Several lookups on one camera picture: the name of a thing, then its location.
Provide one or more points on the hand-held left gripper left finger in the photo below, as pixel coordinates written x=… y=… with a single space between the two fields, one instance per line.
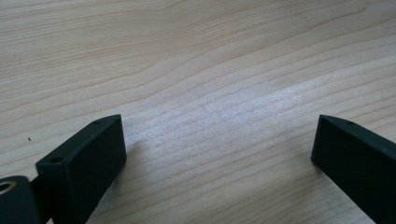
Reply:
x=81 y=165

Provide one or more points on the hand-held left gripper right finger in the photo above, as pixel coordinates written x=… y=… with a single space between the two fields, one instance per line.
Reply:
x=358 y=161

